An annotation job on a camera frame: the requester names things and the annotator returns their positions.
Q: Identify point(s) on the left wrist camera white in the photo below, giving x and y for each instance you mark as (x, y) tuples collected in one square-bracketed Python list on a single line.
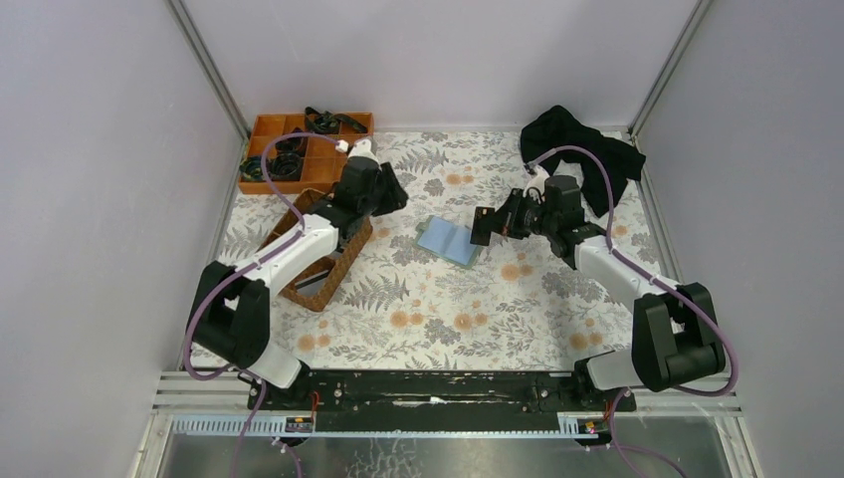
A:
[(362, 147)]

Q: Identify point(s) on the floral table mat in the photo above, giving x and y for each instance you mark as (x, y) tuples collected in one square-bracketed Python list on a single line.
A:
[(517, 307)]

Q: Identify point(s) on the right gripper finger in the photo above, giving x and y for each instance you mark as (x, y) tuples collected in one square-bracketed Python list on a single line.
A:
[(511, 230), (508, 213)]

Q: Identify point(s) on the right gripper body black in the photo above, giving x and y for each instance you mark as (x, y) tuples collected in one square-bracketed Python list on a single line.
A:
[(499, 221)]

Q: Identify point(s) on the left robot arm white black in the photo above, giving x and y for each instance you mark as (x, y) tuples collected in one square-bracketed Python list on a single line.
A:
[(231, 314)]

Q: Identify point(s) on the green card holder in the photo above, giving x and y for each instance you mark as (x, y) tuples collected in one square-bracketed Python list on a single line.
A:
[(448, 241)]

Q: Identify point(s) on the orange divided tray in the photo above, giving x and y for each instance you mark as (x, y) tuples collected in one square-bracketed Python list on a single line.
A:
[(299, 149)]

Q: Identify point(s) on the white slotted cable duct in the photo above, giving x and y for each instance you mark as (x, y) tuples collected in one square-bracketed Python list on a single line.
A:
[(526, 426)]

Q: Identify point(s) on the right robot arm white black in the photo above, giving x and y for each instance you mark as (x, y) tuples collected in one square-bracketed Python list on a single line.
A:
[(673, 341)]

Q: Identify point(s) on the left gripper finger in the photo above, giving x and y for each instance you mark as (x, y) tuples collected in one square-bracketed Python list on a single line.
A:
[(379, 203), (389, 183)]

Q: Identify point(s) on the card in basket lower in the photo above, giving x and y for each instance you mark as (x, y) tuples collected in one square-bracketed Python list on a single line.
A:
[(314, 279)]

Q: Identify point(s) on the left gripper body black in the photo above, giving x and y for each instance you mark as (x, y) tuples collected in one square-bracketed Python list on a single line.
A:
[(390, 195)]

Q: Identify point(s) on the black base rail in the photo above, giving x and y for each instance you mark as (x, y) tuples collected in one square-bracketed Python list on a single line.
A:
[(435, 395)]

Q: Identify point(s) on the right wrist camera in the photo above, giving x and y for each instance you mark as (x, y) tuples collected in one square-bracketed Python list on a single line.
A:
[(537, 178)]

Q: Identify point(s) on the woven brown basket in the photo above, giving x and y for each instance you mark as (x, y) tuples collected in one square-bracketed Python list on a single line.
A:
[(309, 272)]

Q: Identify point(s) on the black cloth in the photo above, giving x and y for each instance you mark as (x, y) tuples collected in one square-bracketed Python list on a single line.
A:
[(607, 164)]

